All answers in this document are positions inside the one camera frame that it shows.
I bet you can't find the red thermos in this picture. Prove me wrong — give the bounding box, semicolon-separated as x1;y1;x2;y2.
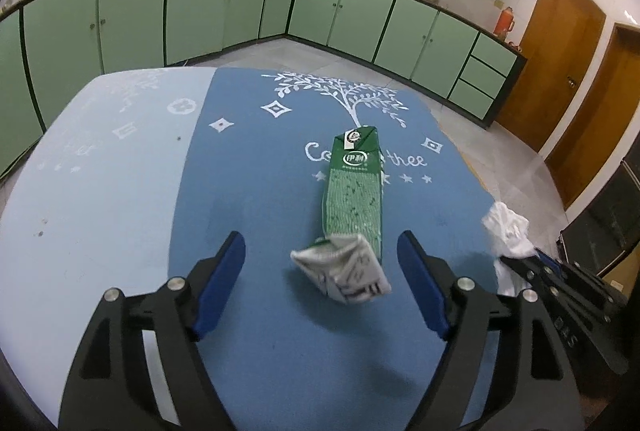
495;6;516;37

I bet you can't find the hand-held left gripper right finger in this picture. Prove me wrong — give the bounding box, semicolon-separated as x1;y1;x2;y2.
396;230;586;431

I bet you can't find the blue printed tablecloth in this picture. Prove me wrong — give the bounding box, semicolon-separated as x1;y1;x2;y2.
0;67;501;431

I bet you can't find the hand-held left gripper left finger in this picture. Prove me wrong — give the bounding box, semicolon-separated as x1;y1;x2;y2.
60;231;247;431

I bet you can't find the green milk carton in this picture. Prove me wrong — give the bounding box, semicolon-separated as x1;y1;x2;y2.
317;125;386;262

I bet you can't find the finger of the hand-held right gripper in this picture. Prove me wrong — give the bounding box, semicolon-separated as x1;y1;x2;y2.
499;255;556;307
534;247;576;282

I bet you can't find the brown wooden door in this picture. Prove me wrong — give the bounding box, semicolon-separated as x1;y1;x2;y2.
494;0;607;153
545;22;640;211

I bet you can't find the printed white paper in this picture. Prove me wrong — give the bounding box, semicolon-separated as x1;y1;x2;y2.
290;233;392;307

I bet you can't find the row of green floor cabinets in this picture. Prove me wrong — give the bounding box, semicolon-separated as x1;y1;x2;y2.
0;0;528;179

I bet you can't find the white tissue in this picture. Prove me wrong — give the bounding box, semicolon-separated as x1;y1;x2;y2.
481;201;537;297

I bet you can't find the black appliance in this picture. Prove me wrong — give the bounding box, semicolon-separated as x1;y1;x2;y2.
559;158;640;279

